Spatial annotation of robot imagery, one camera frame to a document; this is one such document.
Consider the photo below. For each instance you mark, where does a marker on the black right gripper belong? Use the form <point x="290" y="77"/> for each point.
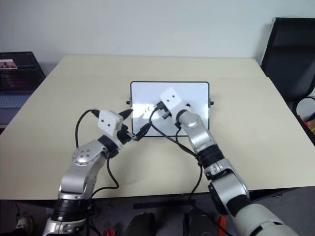
<point x="166" y="115"/>

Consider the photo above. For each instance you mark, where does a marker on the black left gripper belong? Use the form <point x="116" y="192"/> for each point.
<point x="124" y="135"/>

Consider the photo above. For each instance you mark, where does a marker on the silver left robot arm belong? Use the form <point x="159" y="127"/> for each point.
<point x="81" y="169"/>

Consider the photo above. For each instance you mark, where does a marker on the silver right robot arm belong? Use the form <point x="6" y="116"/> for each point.
<point x="204" y="137"/>

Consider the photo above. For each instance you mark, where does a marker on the black-framed tabletop whiteboard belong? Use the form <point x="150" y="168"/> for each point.
<point x="147" y="93"/>

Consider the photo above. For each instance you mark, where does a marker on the black office chair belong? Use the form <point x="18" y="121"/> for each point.
<point x="288" y="61"/>

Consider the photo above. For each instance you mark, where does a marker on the dark rounded shape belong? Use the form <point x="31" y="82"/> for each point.
<point x="200" y="222"/>

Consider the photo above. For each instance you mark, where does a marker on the red yellow clutter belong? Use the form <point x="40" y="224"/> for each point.
<point x="311" y="131"/>

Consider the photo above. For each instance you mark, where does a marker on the grey white shoe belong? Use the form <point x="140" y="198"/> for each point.
<point x="24" y="223"/>

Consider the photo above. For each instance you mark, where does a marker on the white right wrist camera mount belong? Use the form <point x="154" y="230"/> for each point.
<point x="172" y="98"/>

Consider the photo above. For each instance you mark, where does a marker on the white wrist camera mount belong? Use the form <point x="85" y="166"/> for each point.
<point x="172" y="98"/>
<point x="107" y="122"/>

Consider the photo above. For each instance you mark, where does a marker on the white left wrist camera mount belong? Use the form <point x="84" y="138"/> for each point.
<point x="107" y="122"/>

